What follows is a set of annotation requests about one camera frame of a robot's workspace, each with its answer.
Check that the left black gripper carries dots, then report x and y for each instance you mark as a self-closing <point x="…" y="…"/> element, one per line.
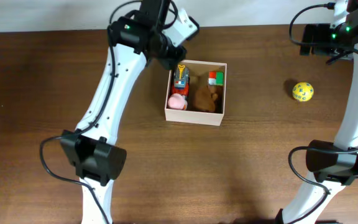
<point x="173" y="64"/>

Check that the red toy fire truck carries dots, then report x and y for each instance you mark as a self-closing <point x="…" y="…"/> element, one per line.
<point x="181" y="81"/>

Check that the white pink toy duck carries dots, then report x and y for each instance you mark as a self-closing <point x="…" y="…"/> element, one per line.
<point x="177" y="102"/>

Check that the yellow lettered ball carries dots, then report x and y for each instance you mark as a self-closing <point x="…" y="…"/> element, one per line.
<point x="303" y="91"/>

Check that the colourful puzzle cube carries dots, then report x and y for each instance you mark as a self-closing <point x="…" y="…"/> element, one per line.
<point x="216" y="78"/>

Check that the brown plush toy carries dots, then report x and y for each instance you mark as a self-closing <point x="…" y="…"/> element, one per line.
<point x="208" y="98"/>

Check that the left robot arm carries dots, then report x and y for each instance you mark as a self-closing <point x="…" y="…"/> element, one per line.
<point x="155" y="31"/>

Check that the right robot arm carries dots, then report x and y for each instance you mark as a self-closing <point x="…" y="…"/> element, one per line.
<point x="332" y="166"/>

